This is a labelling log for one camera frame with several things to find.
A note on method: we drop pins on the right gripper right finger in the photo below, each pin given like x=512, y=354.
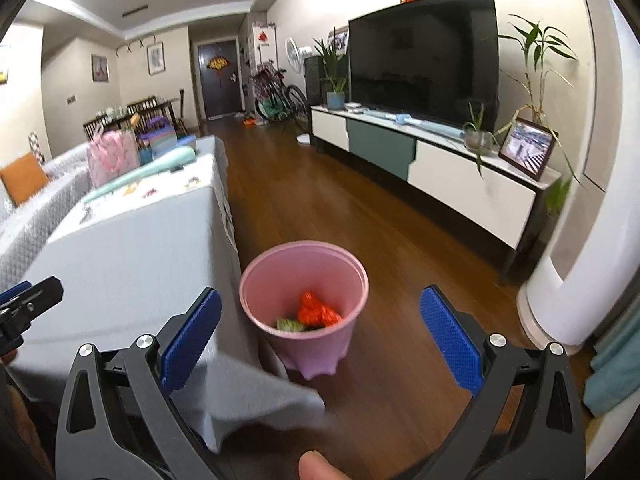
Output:
x=456, y=346

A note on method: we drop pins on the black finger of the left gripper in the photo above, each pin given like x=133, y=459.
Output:
x=22, y=304

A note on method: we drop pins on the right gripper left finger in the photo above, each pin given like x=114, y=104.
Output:
x=183, y=339

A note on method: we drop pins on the red plastic bag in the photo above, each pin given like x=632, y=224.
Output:
x=316, y=314

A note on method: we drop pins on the green paper leaflet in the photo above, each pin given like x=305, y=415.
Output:
x=290, y=325

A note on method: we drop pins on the pink trash bin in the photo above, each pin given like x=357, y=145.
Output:
x=271, y=287

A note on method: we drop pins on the person's right hand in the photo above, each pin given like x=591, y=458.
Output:
x=314, y=466

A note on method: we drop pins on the grey tablecloth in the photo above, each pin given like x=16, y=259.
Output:
x=128, y=276

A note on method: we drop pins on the grey covered sofa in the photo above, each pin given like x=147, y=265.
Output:
x=25, y=229

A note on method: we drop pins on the white air conditioner column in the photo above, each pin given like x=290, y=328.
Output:
x=593, y=254

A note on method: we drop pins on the orange cushion far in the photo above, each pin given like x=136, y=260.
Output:
x=23, y=178

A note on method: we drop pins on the white green tv cabinet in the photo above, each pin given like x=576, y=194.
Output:
x=506, y=203

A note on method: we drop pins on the white printed table mat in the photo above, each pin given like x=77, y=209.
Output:
x=143, y=193

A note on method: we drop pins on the pink gift bag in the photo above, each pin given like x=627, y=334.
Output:
x=111, y=154

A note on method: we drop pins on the mint green long pillow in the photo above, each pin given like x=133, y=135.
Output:
x=177, y=157

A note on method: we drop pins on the small glass plant pot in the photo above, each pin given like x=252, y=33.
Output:
x=478, y=141

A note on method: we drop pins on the blue plate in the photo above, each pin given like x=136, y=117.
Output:
x=189, y=141

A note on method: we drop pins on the stack of coloured bowls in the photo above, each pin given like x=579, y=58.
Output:
x=161, y=140

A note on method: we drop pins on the dining table with chairs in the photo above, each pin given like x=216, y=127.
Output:
x=143, y=116

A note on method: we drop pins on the light blue rod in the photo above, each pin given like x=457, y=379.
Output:
x=425, y=125

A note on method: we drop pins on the framed picture dark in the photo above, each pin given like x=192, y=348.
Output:
x=99, y=68

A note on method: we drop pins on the dark entrance door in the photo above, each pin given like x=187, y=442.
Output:
x=220, y=80

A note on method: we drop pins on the bicycle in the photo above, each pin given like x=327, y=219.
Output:
x=276, y=101

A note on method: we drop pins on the potted plant blue pot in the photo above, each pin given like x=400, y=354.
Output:
x=333, y=54

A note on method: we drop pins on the black television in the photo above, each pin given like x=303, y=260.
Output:
x=437, y=59

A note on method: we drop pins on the framed picture white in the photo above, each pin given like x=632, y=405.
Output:
x=156, y=58

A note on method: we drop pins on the black speaker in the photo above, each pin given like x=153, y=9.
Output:
x=316, y=83

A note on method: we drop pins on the white standing fan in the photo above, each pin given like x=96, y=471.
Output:
x=296, y=57

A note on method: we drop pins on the tall bamboo plant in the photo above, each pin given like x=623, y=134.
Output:
x=536, y=41

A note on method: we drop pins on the photo frame on cabinet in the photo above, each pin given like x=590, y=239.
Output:
x=527, y=147

